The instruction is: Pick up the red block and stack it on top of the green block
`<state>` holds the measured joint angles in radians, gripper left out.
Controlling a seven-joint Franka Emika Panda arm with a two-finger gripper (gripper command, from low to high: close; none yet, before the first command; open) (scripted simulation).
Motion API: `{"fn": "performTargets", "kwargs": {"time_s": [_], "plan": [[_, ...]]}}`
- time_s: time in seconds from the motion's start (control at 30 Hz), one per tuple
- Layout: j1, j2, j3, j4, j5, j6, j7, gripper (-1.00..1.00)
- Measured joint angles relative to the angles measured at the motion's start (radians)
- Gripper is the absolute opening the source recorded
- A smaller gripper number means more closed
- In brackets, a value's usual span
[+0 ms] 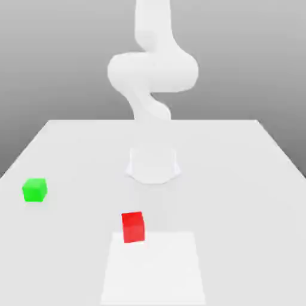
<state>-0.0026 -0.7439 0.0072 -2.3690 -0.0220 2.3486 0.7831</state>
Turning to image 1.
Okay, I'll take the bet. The small green cube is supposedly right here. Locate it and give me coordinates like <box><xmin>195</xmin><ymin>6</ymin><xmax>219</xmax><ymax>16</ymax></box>
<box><xmin>22</xmin><ymin>178</ymin><xmax>48</xmax><ymax>203</ymax></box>

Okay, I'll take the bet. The small red cube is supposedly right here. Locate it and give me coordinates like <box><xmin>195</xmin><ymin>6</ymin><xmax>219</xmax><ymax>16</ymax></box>
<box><xmin>121</xmin><ymin>210</ymin><xmax>146</xmax><ymax>244</ymax></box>

